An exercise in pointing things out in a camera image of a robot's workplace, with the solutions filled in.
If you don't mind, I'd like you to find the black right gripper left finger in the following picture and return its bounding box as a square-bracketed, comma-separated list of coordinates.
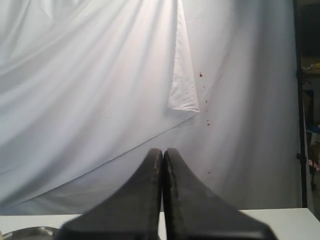
[57, 148, 163, 240]

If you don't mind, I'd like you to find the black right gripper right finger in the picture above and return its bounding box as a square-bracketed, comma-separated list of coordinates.
[162, 148, 277, 240]

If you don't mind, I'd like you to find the round stainless steel plate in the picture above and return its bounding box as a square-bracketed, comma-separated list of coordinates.
[2, 226, 59, 240]

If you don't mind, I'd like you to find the black backdrop stand pole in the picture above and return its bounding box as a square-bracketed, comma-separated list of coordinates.
[292, 0, 308, 208]

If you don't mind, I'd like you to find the white backdrop sheet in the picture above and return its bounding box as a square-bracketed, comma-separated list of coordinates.
[0, 0, 302, 215]

